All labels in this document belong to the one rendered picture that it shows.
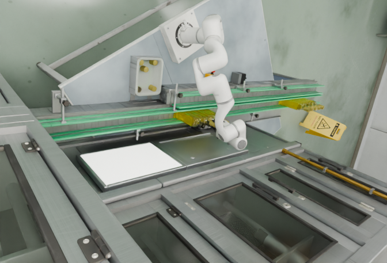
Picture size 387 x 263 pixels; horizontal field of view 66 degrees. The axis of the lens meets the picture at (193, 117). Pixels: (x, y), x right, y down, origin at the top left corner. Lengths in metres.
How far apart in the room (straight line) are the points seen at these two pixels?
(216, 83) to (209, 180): 0.47
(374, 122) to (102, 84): 6.47
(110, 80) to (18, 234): 1.30
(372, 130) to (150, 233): 6.73
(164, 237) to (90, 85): 0.96
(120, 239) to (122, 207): 0.74
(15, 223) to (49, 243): 0.09
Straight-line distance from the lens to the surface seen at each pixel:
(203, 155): 1.66
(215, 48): 1.44
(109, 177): 1.37
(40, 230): 0.58
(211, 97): 2.08
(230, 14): 2.26
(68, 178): 0.68
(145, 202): 1.30
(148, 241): 1.12
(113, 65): 1.77
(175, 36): 1.88
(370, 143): 7.60
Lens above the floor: 2.33
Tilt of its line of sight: 46 degrees down
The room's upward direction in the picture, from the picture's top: 116 degrees clockwise
